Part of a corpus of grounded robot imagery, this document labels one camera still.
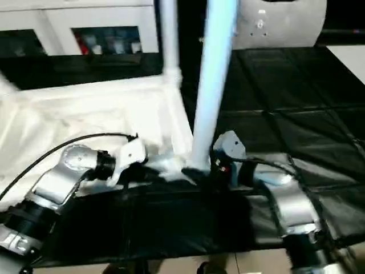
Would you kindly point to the black glossy low shelf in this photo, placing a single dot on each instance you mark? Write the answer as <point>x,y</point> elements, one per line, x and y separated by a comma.
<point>342,32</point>

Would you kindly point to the grey printed cushion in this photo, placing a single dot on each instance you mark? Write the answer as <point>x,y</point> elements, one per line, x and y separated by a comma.
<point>285,23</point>

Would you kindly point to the white flat board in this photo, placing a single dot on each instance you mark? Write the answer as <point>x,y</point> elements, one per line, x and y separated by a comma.
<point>350,61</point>

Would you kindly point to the white plastic table top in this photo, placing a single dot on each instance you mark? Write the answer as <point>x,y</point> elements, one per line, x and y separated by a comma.
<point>85,114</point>

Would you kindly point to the white glass-door cabinet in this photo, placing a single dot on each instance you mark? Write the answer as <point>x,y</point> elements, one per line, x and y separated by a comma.
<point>57,14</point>

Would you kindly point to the dark left robot foot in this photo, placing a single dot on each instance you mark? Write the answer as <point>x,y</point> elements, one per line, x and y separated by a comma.
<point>122,268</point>

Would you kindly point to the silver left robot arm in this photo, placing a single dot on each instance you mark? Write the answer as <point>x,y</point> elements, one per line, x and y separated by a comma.
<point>54,185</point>

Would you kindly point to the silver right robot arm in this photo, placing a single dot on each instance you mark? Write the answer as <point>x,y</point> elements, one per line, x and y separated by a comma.
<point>293,205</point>

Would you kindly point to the white plastic table leg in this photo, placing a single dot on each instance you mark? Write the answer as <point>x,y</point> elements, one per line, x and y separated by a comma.
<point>7,85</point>
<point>171,42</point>
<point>211,85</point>

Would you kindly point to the red box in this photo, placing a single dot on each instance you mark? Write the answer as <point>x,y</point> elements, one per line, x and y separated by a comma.
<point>83,47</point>

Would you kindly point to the black work mat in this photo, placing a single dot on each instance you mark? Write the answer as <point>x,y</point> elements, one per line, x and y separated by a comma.
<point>285,100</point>

